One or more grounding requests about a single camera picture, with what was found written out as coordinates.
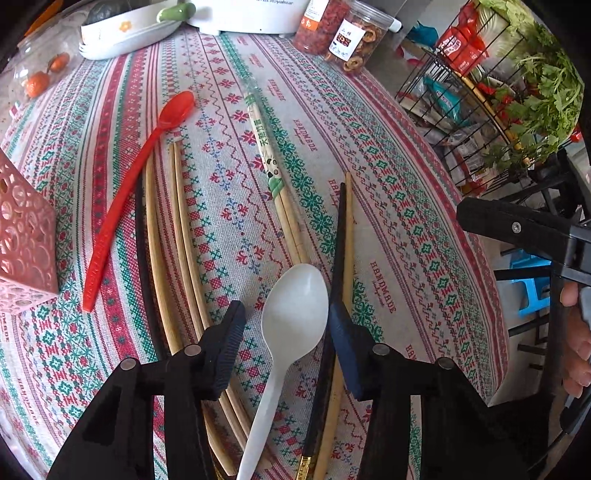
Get jar of red goji berries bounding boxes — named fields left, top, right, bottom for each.
left=294, top=0, right=349, bottom=54

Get teal plastic bag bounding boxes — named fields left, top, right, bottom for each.
left=409, top=22, right=439, bottom=49

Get white plastic spoon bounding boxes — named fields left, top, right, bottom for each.
left=235, top=263, right=330, bottom=480

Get dark green pumpkin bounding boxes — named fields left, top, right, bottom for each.
left=85, top=0, right=153, bottom=24

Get person's right hand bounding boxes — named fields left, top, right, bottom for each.
left=561, top=281, right=591, bottom=398

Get black wire rack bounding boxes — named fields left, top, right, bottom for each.
left=396, top=0, right=578, bottom=185

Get brown wooden chopstick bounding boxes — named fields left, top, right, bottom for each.
left=314, top=172, right=355, bottom=480

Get pink perforated utensil holder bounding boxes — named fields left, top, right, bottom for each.
left=0, top=148, right=60, bottom=315

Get black chopstick with gold end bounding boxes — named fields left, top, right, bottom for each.
left=295, top=182, right=348, bottom=480

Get green ceramic spoon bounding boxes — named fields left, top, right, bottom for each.
left=156, top=2, right=197, bottom=23

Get white electric pot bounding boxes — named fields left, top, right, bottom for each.
left=191, top=0, right=403, bottom=35

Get red plastic spoon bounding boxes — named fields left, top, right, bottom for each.
left=82, top=91, right=196, bottom=313

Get red snack packets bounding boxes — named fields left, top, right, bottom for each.
left=436, top=4, right=488, bottom=75

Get blue plastic stool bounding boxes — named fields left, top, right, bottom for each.
left=508, top=258, right=555, bottom=319

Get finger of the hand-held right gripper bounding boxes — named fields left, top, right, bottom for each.
left=499, top=150, right=591, bottom=222
left=456, top=198, right=574, bottom=273

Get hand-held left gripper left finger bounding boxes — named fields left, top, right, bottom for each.
left=46, top=300, right=246, bottom=480

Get green leafy vegetables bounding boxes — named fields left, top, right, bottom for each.
left=480, top=0, right=585, bottom=171

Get jar of dried fruit slices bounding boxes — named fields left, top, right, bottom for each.
left=323, top=0, right=393, bottom=73

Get plain black chopstick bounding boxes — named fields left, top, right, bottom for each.
left=135, top=191, right=171, bottom=363

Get printed clear chopstick sleeve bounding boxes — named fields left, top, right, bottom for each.
left=240, top=76, right=284, bottom=199

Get oranges in clear container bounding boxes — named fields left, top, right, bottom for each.
left=11, top=32, right=75, bottom=100

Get blue white snack packet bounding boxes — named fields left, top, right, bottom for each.
left=422, top=76, right=462, bottom=121

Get white floral ceramic dish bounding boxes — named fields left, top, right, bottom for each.
left=79, top=0, right=197, bottom=61

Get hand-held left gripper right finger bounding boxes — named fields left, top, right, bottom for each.
left=328, top=302, right=529, bottom=480

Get sleeved bamboo chopstick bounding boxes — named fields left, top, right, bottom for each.
left=247, top=90, right=312, bottom=265
left=242, top=90, right=305, bottom=266

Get patterned striped tablecloth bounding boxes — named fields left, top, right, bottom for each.
left=0, top=25, right=509, bottom=480

